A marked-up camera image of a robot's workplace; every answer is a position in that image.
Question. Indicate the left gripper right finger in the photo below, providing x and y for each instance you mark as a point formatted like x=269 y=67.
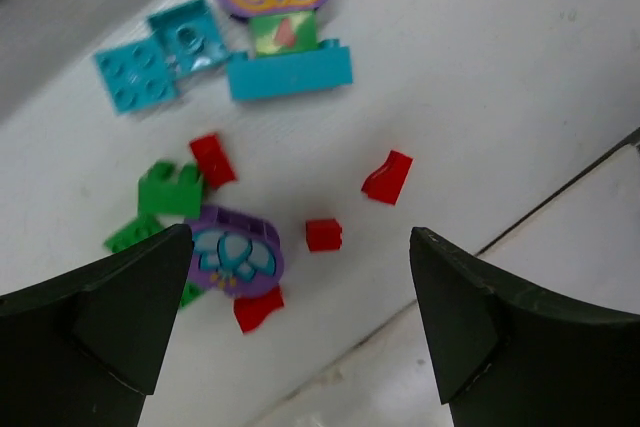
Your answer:
x=507 y=352

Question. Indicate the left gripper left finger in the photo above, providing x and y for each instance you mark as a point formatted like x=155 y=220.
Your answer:
x=86 y=348

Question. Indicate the long blue lego brick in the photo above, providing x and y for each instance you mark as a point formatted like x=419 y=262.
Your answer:
x=260 y=78

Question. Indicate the green number four lego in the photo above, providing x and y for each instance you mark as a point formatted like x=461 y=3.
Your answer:
x=287 y=33

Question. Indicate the green plate lego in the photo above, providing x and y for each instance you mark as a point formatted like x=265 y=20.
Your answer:
x=140 y=228

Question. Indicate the red curved lego left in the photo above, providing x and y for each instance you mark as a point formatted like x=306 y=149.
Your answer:
x=250 y=313

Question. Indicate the red curved lego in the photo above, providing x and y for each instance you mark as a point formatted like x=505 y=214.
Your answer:
x=250 y=313
x=385 y=183

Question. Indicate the dark green small lego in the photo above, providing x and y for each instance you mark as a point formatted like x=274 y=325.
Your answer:
x=166 y=189

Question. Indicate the purple lotus flower lego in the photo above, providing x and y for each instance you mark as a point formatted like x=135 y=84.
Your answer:
x=235 y=253

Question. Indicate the red curved lego right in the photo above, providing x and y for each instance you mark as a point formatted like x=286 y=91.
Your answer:
x=385 y=183

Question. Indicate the small red cube lego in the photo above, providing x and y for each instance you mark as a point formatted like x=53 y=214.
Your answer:
x=323 y=235

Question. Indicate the red flat lego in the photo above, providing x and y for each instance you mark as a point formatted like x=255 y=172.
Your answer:
x=212 y=160

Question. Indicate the blue square lego stud-up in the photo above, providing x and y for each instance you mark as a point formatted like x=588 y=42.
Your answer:
x=136 y=75

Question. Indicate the blue square lego tilted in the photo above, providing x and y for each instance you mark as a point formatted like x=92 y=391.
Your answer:
x=189 y=37

